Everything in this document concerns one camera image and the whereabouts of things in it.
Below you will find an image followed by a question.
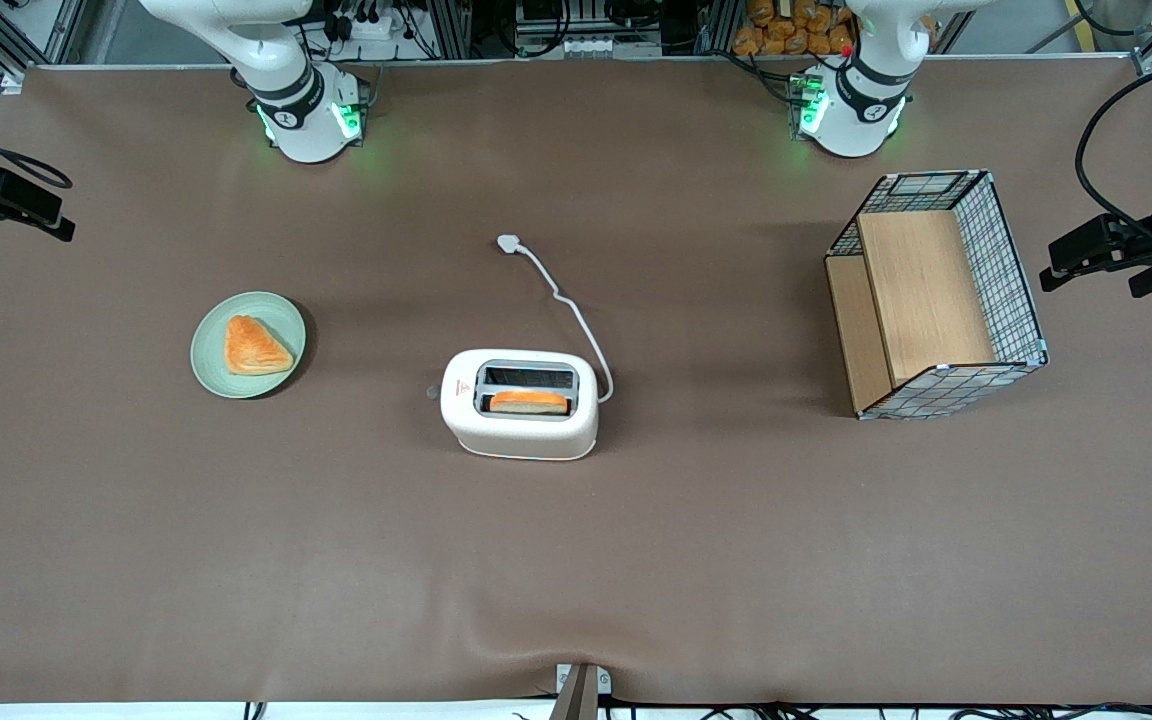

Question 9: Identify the white two-slot toaster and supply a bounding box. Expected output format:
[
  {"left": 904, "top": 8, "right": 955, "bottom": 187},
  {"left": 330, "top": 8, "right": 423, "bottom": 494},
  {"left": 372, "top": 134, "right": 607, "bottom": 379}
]
[{"left": 439, "top": 348, "right": 600, "bottom": 462}]

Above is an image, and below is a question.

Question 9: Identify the pale green plate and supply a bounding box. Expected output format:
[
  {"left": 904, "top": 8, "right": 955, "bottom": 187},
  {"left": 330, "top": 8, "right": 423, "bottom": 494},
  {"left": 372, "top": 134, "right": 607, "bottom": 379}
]
[{"left": 190, "top": 291, "right": 308, "bottom": 400}]

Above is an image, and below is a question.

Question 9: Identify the triangular golden pastry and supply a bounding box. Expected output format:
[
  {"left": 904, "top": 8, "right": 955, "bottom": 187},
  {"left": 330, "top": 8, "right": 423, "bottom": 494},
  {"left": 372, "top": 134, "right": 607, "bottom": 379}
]
[{"left": 224, "top": 315, "right": 295, "bottom": 377}]

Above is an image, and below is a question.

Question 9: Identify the white power strip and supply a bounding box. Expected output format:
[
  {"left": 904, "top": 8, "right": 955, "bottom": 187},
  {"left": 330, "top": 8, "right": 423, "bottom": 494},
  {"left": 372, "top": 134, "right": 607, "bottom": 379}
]
[{"left": 320, "top": 8, "right": 399, "bottom": 43}]

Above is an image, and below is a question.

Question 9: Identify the bag of bread rolls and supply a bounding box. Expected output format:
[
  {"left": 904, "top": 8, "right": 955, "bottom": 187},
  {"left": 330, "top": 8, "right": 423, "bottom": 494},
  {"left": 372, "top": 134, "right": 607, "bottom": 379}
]
[{"left": 732, "top": 0, "right": 859, "bottom": 57}]

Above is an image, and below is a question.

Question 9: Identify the toast slice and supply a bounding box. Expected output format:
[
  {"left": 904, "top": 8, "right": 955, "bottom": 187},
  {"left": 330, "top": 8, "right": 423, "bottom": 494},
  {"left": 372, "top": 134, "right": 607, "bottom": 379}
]
[{"left": 487, "top": 390, "right": 570, "bottom": 416}]

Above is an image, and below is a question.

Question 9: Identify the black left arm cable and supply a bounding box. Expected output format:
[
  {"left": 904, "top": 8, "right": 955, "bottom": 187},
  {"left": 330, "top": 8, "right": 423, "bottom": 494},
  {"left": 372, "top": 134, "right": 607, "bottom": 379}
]
[{"left": 1075, "top": 55, "right": 1152, "bottom": 246}]

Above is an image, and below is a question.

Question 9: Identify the wire basket with wooden shelf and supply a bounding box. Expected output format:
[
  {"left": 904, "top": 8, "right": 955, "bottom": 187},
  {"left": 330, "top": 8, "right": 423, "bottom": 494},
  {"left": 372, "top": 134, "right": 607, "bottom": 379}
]
[{"left": 824, "top": 169, "right": 1050, "bottom": 421}]

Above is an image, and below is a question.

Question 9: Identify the white toaster power cord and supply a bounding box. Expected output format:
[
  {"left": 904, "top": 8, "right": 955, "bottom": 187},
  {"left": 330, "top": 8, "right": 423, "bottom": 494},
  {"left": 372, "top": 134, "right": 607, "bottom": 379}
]
[{"left": 496, "top": 233, "right": 616, "bottom": 405}]

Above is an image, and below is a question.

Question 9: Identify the metal table edge bracket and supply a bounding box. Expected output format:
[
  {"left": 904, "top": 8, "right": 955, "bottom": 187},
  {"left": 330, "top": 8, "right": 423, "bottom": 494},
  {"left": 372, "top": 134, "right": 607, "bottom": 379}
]
[{"left": 548, "top": 662, "right": 613, "bottom": 720}]

